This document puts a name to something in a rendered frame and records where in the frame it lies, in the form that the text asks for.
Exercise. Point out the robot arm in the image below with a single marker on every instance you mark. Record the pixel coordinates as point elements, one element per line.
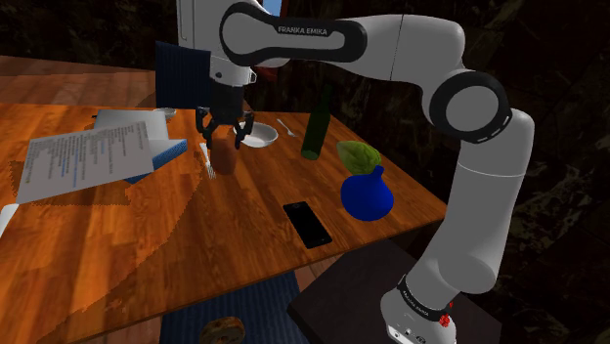
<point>481,200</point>

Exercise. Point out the white bowl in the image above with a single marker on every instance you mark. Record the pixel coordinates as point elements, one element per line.
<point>262,136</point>

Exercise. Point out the brown cylindrical jar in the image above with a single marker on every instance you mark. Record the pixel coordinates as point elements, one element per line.
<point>224,159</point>

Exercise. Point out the small grey bowl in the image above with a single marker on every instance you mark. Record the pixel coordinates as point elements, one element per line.
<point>165,113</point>

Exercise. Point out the brown round bread loaf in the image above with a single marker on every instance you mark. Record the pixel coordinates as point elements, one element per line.
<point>222,332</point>

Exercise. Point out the white flat object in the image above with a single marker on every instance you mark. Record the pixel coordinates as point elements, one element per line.
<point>6,218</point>

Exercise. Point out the dark blue chair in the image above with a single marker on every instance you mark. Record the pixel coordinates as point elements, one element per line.
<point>183,78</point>

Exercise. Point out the silver fork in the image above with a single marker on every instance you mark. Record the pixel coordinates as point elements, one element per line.
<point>286,127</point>
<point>207,162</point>

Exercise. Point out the blue round vase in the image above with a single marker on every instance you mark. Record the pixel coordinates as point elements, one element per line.
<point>366,197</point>

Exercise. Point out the white cabinet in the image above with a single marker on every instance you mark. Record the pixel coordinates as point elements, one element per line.
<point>200,24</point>

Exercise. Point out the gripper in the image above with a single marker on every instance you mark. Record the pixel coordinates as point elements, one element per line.
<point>228,102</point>

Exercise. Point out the dark green glass bottle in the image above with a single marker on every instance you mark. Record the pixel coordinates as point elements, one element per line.
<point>315,128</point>

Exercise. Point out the green lettuce head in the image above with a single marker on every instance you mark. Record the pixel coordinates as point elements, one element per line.
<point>360,157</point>

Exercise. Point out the blue covered book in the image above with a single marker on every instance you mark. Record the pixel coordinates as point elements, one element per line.
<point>164,151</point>

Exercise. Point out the white printed paper sheet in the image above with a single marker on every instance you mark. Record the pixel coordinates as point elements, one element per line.
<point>81,162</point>

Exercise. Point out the wooden table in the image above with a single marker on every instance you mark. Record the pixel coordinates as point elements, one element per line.
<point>214,228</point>
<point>71,86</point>

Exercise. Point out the dark blue rug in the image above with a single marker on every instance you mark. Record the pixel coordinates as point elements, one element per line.
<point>257,309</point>

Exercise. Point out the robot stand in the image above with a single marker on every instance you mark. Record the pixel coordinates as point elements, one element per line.
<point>348,295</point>

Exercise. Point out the black smartphone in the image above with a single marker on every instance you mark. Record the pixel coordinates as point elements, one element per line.
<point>307,225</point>

